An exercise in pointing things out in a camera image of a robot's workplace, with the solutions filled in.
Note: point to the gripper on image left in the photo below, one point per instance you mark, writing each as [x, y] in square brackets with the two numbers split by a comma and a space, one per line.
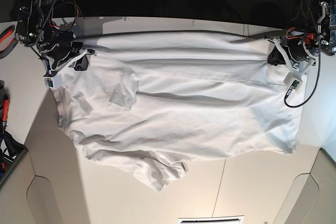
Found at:
[65, 55]

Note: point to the dark tool bag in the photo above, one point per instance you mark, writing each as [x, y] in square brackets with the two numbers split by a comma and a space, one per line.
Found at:
[11, 150]

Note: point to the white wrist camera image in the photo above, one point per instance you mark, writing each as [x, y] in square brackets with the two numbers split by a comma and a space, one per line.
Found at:
[293, 81]
[54, 82]

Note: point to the white vent grille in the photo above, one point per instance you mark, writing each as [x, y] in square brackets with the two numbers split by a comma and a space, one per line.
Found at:
[212, 220]

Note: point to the white t-shirt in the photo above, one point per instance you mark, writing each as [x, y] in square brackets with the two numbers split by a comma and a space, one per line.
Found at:
[149, 103]

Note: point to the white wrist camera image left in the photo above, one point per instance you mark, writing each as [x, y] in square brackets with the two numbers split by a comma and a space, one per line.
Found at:
[54, 82]

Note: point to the orange grey pliers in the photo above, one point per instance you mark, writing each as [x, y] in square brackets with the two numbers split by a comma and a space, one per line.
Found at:
[8, 41]

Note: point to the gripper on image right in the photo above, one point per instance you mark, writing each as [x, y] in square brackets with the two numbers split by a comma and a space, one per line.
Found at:
[297, 54]

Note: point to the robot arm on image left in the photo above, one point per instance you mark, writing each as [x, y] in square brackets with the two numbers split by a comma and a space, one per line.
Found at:
[36, 27]

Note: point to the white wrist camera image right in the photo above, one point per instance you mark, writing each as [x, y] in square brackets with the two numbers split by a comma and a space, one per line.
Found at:
[293, 81]

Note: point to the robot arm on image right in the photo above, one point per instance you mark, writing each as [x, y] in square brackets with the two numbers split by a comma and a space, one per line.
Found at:
[320, 25]

